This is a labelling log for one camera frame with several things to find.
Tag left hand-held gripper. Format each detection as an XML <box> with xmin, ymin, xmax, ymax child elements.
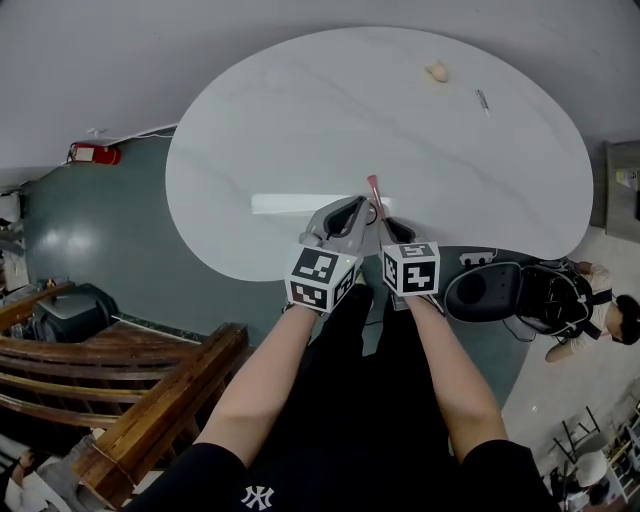
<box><xmin>284</xmin><ymin>194</ymin><xmax>373</xmax><ymax>316</ymax></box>

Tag beige makeup sponge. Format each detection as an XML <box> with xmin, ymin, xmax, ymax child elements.
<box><xmin>424</xmin><ymin>58</ymin><xmax>451</xmax><ymax>84</ymax></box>

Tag person's right forearm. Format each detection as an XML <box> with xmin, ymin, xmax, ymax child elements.
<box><xmin>406</xmin><ymin>294</ymin><xmax>512</xmax><ymax>467</ymax></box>

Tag black wheeled bin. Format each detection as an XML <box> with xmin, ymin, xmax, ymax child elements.
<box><xmin>31</xmin><ymin>283</ymin><xmax>119</xmax><ymax>344</ymax></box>

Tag black round stool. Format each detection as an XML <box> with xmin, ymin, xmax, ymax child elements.
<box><xmin>444</xmin><ymin>261</ymin><xmax>524</xmax><ymax>323</ymax></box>

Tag white floor cable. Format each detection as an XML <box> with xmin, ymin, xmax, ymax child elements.
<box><xmin>86</xmin><ymin>124</ymin><xmax>179</xmax><ymax>144</ymax></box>

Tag person's black trousers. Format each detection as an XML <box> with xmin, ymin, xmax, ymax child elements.
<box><xmin>307</xmin><ymin>282</ymin><xmax>436</xmax><ymax>406</ymax></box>

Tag brown wooden stair railing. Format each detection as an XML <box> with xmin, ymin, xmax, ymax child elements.
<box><xmin>0</xmin><ymin>282</ymin><xmax>250</xmax><ymax>509</ymax></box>

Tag grey wooden shelf unit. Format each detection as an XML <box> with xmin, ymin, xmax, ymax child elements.
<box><xmin>589</xmin><ymin>139</ymin><xmax>640</xmax><ymax>237</ymax></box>

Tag white kidney-shaped table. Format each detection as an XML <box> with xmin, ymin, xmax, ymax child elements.
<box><xmin>164</xmin><ymin>25</ymin><xmax>595</xmax><ymax>284</ymax></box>

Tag pink makeup brush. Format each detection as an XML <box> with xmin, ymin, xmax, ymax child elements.
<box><xmin>365</xmin><ymin>174</ymin><xmax>389</xmax><ymax>222</ymax></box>

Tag red fire extinguisher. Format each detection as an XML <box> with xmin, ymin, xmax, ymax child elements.
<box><xmin>66</xmin><ymin>141</ymin><xmax>123</xmax><ymax>167</ymax></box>

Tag person's left forearm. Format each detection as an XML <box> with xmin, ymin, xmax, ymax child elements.
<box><xmin>192</xmin><ymin>302</ymin><xmax>319</xmax><ymax>472</ymax></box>

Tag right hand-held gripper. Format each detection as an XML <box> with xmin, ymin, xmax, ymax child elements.
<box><xmin>377</xmin><ymin>217</ymin><xmax>447</xmax><ymax>314</ymax></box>

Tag person's black t-shirt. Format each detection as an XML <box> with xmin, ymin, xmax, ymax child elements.
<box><xmin>122</xmin><ymin>399</ymin><xmax>556</xmax><ymax>512</ymax></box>

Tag white power strip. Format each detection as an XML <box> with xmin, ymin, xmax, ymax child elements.
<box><xmin>459</xmin><ymin>249</ymin><xmax>497</xmax><ymax>267</ymax></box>

